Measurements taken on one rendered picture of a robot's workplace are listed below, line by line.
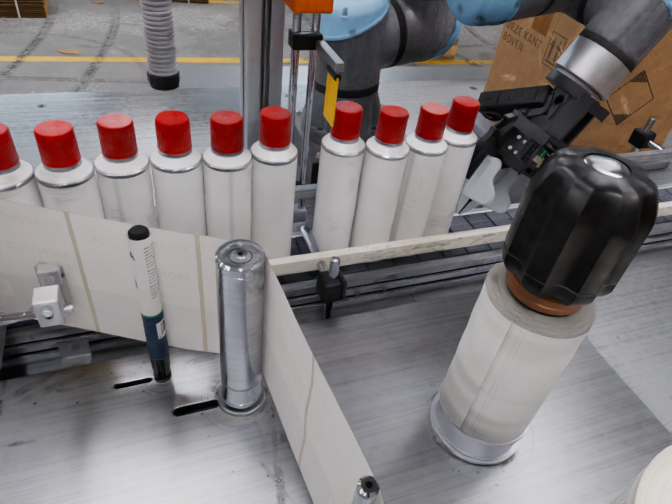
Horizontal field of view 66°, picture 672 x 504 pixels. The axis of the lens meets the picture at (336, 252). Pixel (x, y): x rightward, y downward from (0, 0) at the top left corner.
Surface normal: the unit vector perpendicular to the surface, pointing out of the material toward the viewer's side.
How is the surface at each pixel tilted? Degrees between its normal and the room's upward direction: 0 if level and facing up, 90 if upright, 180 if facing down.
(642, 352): 0
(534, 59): 90
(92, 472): 0
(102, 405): 0
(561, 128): 60
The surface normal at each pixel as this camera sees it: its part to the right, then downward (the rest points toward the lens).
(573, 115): -0.76, -0.26
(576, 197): -0.58, 0.02
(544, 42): -0.96, 0.08
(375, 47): 0.55, 0.57
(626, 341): 0.11, -0.76
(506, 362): -0.54, 0.51
